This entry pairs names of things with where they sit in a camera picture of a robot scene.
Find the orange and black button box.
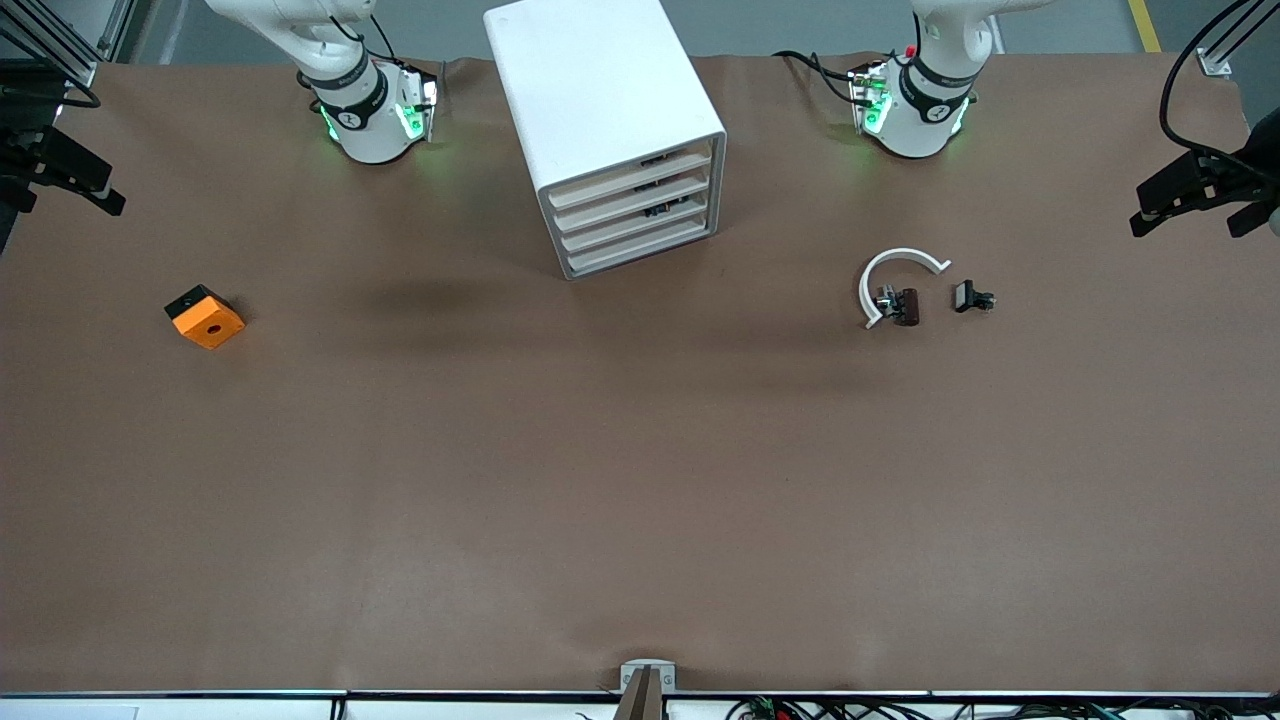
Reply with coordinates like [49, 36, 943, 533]
[164, 284, 246, 351]

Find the brown table cover sheet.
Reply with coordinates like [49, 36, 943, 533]
[0, 52, 1280, 696]

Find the brown bar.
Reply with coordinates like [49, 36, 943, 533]
[612, 667, 667, 720]

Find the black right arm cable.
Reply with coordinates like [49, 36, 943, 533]
[0, 78, 103, 111]

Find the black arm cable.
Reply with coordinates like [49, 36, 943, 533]
[0, 78, 103, 111]
[1158, 0, 1280, 166]

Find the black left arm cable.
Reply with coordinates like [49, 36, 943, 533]
[1158, 0, 1280, 166]

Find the white curved plastic bracket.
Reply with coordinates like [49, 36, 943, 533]
[858, 247, 952, 330]

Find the dark brown switch block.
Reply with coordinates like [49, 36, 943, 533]
[875, 285, 922, 328]

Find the black base cable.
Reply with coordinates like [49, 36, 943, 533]
[775, 50, 861, 106]

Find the cable bundle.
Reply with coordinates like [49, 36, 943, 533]
[725, 697, 1280, 720]

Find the silver metal bracket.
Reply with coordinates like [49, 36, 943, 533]
[620, 659, 677, 693]

